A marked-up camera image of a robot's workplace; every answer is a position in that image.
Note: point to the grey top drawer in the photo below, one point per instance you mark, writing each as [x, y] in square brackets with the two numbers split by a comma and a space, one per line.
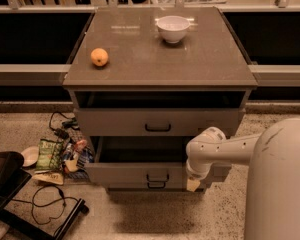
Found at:
[156, 122]

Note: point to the blue snack package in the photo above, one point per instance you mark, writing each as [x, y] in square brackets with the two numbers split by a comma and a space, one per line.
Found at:
[85, 157]

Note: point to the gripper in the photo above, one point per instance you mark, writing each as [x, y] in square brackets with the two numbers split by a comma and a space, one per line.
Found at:
[194, 173]

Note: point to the grey bottom drawer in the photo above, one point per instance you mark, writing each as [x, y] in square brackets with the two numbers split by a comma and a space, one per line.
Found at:
[161, 186]

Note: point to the orange fruit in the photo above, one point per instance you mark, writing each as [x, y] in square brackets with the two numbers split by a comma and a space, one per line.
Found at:
[99, 57]

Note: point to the green chip bag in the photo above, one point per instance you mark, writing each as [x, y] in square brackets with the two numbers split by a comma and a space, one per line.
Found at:
[49, 158]

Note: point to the tan snack bag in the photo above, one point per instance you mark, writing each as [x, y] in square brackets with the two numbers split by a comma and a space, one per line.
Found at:
[53, 178]

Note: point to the grey drawer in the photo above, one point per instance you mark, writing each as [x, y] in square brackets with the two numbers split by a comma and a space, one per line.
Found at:
[156, 122]
[139, 160]
[161, 186]

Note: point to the red white snack packet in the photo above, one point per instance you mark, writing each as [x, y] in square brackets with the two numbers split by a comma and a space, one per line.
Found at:
[72, 157]

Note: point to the white ceramic bowl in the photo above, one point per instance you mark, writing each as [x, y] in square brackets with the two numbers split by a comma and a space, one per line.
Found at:
[173, 28]

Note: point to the grey drawer cabinet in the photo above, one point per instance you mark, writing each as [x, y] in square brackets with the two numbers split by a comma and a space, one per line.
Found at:
[205, 70]

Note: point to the black chair base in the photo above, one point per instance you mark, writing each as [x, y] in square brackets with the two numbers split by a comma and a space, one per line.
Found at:
[12, 179]

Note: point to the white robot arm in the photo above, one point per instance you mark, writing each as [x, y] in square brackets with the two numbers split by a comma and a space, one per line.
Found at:
[273, 183]

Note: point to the white paper plate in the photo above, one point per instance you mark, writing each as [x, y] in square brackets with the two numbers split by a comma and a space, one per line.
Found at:
[30, 155]

